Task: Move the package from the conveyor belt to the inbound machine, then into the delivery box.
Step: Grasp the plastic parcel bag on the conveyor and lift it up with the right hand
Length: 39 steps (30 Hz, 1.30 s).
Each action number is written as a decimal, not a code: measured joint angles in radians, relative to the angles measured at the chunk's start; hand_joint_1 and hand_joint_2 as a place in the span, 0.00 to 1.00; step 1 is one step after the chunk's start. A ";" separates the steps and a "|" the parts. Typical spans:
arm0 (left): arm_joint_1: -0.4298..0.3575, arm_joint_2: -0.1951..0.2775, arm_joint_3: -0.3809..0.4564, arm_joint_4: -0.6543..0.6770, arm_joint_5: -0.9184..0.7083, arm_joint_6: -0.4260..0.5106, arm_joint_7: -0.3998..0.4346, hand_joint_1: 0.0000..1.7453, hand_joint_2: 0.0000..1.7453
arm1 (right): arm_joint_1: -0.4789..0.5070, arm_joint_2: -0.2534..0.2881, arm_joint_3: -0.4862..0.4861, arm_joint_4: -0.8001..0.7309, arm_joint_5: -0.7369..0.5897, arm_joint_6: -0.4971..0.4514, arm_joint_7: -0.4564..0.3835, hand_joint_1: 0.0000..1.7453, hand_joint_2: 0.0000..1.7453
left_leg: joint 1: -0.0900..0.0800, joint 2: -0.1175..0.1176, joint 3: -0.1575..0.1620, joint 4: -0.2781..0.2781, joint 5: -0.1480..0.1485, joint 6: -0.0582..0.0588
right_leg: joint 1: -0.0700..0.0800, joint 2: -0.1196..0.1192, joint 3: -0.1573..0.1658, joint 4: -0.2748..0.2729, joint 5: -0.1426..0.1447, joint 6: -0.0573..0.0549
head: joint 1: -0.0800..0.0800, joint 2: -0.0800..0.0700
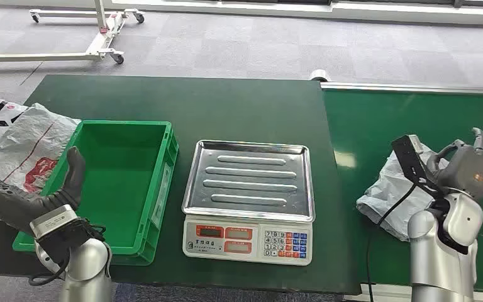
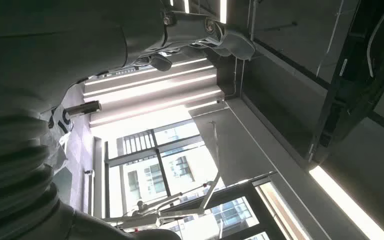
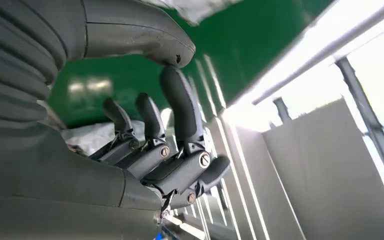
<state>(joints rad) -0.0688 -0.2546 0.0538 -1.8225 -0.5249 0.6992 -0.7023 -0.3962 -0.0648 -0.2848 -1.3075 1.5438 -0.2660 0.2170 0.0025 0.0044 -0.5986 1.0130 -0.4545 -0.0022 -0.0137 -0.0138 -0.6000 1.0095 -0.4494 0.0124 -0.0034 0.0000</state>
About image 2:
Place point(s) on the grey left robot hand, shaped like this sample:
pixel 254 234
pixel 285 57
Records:
pixel 46 49

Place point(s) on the metal tube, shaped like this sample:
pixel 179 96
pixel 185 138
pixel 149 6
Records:
pixel 84 108

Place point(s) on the ceiling light strip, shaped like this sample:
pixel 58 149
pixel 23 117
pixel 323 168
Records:
pixel 223 10
pixel 347 202

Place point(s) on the large glass window dark frame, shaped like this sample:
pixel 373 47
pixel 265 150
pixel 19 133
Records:
pixel 165 165

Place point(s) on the white wheeled lift frame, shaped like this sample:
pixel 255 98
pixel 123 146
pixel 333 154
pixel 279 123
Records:
pixel 185 210

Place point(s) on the black ceiling frame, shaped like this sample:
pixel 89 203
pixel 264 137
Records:
pixel 354 82

